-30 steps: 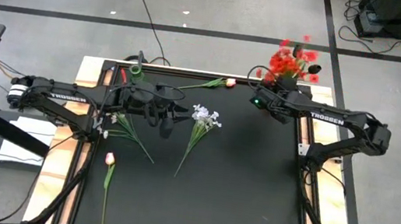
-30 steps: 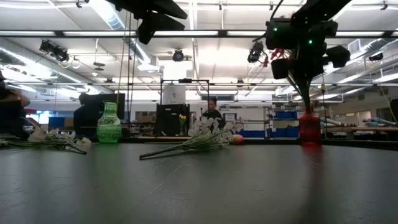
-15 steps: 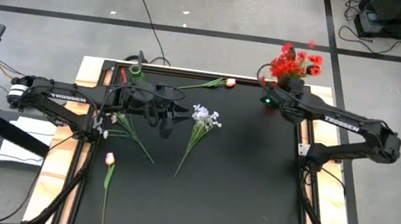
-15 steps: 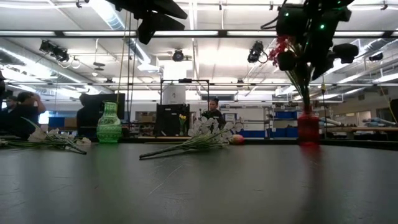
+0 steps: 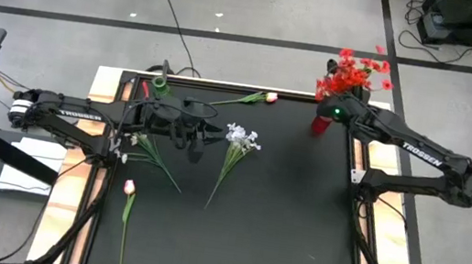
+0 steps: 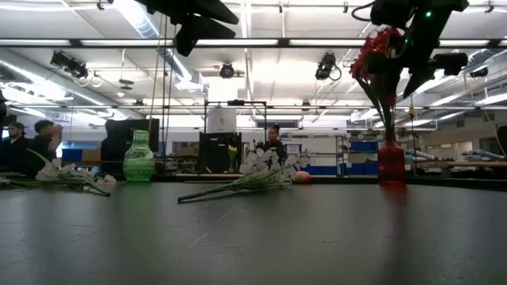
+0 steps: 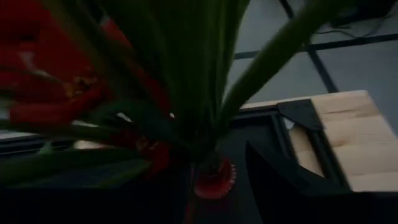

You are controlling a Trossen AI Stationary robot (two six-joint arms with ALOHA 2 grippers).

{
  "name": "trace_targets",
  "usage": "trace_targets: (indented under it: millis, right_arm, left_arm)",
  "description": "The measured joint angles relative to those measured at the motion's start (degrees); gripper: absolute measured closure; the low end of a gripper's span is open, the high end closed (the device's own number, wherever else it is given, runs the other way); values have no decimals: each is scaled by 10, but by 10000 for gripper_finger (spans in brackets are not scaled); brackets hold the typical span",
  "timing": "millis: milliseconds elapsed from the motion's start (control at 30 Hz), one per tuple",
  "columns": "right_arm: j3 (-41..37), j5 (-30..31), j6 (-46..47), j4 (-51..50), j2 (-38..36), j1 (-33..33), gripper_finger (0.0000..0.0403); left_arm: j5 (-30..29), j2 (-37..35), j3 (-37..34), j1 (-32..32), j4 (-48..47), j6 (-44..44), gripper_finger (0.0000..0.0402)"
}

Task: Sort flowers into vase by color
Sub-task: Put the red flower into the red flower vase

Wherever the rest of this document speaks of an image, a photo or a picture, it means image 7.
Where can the black corner bracket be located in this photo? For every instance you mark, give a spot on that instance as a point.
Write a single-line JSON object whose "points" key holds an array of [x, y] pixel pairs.
{"points": [[300, 113]]}

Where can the red glass vase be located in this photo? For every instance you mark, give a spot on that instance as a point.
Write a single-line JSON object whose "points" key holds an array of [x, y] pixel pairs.
{"points": [[217, 186]]}

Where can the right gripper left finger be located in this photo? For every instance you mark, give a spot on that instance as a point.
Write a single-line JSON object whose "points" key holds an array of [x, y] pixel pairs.
{"points": [[182, 180]]}

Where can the red artificial flower spray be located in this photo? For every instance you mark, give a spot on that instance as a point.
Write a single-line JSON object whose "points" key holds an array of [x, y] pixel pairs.
{"points": [[192, 62], [46, 62]]}

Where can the wooden table with black frame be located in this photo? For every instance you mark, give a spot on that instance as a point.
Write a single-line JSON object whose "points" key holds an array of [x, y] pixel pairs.
{"points": [[323, 149]]}

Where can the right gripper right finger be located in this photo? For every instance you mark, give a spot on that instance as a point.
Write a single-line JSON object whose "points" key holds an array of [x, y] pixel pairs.
{"points": [[280, 180]]}

